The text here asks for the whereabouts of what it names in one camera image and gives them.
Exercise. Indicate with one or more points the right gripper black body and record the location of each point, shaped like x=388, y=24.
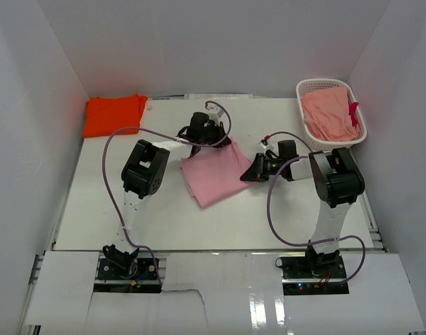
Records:
x=271, y=167

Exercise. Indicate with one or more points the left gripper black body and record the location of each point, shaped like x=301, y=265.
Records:
x=212, y=134

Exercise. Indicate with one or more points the pink t shirt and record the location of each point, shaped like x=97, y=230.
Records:
x=214, y=175

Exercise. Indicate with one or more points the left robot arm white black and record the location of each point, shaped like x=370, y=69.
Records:
x=144, y=169

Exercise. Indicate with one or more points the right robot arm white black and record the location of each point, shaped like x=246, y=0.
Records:
x=338, y=184

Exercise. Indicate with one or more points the printed paper label strip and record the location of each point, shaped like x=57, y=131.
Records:
x=204, y=96

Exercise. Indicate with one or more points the peach t shirt in basket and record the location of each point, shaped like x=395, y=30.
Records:
x=327, y=116

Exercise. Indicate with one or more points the white plastic basket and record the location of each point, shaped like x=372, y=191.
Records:
x=309, y=85

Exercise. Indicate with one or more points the magenta cloth in basket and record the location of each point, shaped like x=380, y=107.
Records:
x=352, y=109

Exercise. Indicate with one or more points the folded orange t shirt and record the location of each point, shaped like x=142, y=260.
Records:
x=103, y=116

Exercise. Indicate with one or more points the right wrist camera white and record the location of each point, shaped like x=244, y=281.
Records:
x=268, y=149

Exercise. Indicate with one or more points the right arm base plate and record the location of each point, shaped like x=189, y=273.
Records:
x=299, y=280

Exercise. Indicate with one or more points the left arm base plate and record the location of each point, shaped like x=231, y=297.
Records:
x=143, y=279

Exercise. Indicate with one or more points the aluminium frame rail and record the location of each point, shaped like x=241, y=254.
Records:
x=24, y=328

